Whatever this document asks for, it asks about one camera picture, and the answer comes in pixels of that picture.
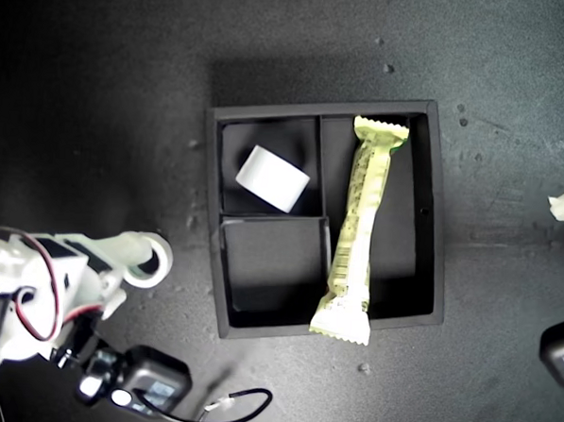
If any white tape roll green core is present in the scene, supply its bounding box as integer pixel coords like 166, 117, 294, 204
116, 230, 176, 292

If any black compartment tray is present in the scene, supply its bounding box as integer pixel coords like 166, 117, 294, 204
193, 88, 455, 352

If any black camera cable white tag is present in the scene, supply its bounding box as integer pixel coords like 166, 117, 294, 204
131, 381, 275, 422

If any pale yellow snack bar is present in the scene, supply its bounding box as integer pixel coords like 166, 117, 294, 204
307, 111, 413, 350

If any red and black wire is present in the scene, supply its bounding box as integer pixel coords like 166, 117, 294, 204
10, 233, 107, 346

